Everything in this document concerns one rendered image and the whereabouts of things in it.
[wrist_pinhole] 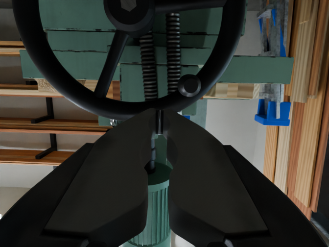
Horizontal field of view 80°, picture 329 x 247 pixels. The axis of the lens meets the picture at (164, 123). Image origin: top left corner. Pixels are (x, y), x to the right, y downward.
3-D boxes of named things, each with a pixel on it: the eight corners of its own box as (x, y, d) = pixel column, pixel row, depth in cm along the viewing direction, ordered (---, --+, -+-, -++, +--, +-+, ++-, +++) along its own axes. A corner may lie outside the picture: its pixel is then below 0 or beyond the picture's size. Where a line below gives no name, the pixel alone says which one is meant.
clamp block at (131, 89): (201, 65, 34) (198, 116, 36) (190, 69, 48) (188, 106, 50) (116, 63, 34) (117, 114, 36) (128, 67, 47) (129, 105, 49)
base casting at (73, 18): (251, -12, 41) (246, 36, 43) (198, 41, 97) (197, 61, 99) (29, -20, 39) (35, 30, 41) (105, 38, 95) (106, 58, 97)
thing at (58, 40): (236, 35, 43) (234, 55, 43) (211, 49, 63) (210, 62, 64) (46, 30, 41) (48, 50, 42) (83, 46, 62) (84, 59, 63)
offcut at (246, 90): (254, 83, 53) (252, 98, 54) (260, 83, 56) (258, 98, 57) (238, 82, 56) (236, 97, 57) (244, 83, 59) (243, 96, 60)
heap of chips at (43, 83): (68, 79, 44) (70, 96, 45) (90, 79, 58) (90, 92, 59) (27, 78, 44) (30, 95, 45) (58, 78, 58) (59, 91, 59)
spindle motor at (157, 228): (175, 184, 58) (171, 270, 65) (171, 160, 75) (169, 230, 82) (114, 183, 58) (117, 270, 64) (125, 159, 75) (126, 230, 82)
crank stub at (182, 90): (174, 83, 20) (194, 68, 20) (171, 82, 26) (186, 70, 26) (188, 102, 21) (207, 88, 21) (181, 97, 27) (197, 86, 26)
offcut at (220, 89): (202, 82, 48) (201, 95, 49) (216, 82, 45) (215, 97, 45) (214, 82, 50) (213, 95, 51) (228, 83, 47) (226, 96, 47)
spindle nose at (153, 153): (155, 138, 61) (155, 174, 64) (156, 133, 67) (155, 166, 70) (136, 138, 61) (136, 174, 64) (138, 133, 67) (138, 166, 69)
